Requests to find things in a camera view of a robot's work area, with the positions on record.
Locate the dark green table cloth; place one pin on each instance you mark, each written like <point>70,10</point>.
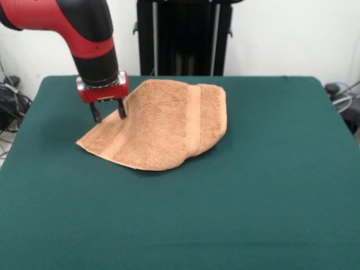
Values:
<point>225,211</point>

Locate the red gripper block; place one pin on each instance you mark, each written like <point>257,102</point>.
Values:
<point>105,94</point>

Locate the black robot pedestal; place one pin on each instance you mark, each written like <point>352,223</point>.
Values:
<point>182,42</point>

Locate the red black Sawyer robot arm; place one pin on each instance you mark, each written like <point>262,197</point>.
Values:
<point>70,25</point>

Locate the tan terry towel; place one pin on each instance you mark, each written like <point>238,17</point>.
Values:
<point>168,126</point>

